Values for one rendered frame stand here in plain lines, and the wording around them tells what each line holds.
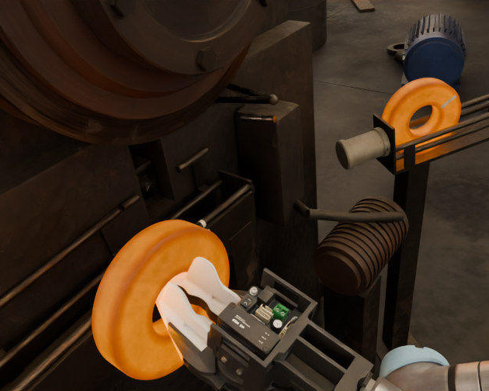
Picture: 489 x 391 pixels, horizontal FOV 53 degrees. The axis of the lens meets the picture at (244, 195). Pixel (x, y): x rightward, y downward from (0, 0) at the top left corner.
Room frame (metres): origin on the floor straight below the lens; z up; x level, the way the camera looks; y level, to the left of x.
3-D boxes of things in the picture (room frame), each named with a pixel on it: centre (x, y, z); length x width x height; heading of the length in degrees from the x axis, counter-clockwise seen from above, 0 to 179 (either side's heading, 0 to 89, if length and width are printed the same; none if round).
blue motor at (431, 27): (2.55, -1.13, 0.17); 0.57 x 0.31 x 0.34; 157
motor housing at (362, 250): (0.77, -0.23, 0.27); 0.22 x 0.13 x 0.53; 137
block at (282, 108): (0.80, -0.06, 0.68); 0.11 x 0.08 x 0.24; 47
